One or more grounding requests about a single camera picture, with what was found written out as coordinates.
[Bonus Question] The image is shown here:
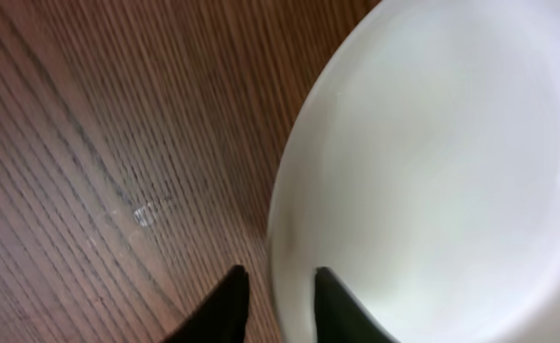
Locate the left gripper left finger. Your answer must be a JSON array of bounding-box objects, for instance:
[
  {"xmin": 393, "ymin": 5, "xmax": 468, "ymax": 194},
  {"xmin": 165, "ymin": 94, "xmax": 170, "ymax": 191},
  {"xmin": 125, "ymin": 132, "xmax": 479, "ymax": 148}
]
[{"xmin": 163, "ymin": 265, "xmax": 250, "ymax": 343}]

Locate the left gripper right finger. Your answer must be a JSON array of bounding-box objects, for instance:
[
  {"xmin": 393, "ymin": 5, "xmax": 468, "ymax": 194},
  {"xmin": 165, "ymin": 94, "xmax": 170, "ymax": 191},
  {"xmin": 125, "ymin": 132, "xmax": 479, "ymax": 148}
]
[{"xmin": 314, "ymin": 267, "xmax": 395, "ymax": 343}]

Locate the white plate top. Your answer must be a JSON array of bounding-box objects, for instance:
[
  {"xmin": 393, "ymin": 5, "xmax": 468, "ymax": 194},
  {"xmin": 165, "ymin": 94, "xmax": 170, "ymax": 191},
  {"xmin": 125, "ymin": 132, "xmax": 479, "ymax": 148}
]
[{"xmin": 268, "ymin": 0, "xmax": 560, "ymax": 342}]

